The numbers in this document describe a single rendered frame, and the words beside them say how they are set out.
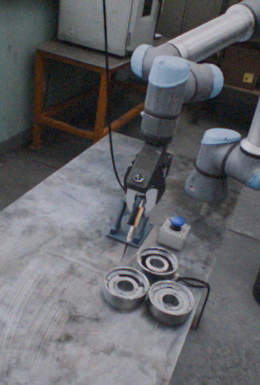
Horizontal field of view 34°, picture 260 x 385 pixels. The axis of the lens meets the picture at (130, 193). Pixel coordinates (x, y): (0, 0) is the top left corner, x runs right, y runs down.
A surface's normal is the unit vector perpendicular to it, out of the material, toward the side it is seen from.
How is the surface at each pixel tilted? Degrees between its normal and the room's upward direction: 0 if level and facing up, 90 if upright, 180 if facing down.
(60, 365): 0
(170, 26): 90
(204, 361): 0
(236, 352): 0
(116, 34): 88
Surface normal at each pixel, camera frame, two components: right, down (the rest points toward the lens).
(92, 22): -0.37, 0.43
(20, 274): 0.16, -0.85
